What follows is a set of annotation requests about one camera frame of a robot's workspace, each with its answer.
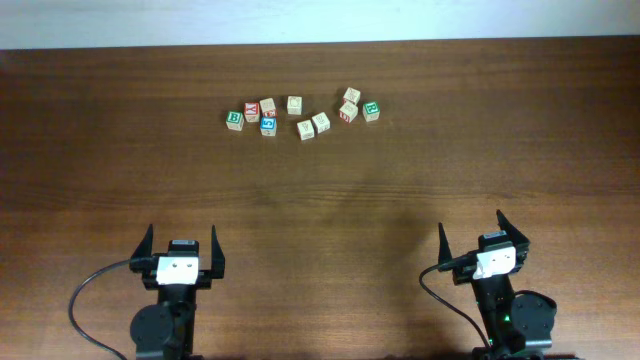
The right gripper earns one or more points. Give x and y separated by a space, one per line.
519 241

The red Y letter block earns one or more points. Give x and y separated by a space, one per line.
252 112

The plain wooden engraved block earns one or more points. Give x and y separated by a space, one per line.
321 122

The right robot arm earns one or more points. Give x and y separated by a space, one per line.
518 324

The wooden block engraved top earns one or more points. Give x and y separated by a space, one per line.
352 96

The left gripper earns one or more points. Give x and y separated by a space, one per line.
139 261

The green B letter block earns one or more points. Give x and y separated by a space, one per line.
235 120

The wooden block red I side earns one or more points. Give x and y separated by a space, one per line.
348 112

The plain wooden apple block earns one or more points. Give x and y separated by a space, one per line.
294 105

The green R letter block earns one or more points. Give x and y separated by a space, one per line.
371 111

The blue 5 number block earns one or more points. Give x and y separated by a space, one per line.
268 126

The wooden block with red side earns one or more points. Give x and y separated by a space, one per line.
268 107

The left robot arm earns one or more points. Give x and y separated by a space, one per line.
165 329

